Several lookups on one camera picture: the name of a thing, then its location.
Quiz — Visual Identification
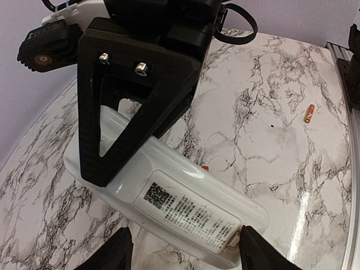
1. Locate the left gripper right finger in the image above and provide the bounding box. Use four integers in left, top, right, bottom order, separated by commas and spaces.
239, 226, 301, 270

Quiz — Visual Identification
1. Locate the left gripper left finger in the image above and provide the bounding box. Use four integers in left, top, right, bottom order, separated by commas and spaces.
75, 227, 133, 270

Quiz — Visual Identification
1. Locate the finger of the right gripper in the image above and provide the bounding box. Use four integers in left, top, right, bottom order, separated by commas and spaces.
78, 17, 201, 187

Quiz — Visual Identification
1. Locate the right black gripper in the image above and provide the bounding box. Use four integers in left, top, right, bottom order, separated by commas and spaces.
104, 1, 222, 61

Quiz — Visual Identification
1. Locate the white remote control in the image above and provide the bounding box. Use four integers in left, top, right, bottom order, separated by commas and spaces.
63, 104, 270, 268

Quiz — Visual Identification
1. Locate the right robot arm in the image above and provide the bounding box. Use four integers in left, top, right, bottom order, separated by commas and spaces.
44, 1, 221, 187

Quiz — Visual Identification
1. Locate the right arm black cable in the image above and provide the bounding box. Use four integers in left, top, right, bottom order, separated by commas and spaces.
213, 0, 259, 44

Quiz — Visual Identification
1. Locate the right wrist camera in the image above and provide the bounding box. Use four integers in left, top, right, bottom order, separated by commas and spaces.
17, 19, 83, 73

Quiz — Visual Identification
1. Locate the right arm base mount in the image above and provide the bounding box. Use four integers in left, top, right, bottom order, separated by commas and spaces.
336, 24, 360, 110

